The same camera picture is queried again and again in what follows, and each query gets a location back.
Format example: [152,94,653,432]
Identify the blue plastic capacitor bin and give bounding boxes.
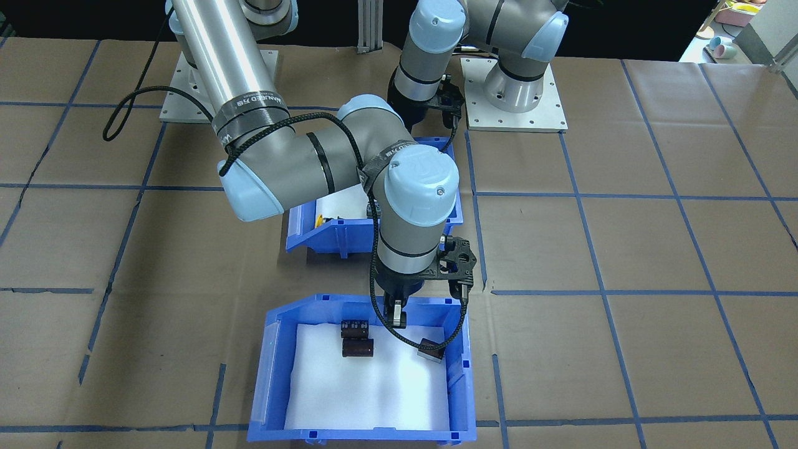
[248,293,478,445]

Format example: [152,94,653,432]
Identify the black velcro strap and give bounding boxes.
[357,142,420,191]
[214,94,291,139]

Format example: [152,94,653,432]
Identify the aluminium profile post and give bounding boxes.
[357,0,384,54]

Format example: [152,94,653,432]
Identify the pink basket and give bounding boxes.
[714,2,760,27]

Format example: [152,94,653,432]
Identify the white foam pad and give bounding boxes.
[284,323,451,432]
[315,187,372,220]

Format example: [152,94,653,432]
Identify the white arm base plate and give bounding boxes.
[159,50,279,124]
[460,57,569,133]

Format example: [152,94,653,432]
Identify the blue plastic button bin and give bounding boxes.
[286,136,466,258]

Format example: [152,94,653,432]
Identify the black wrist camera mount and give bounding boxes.
[429,236,478,294]
[436,74,466,128]

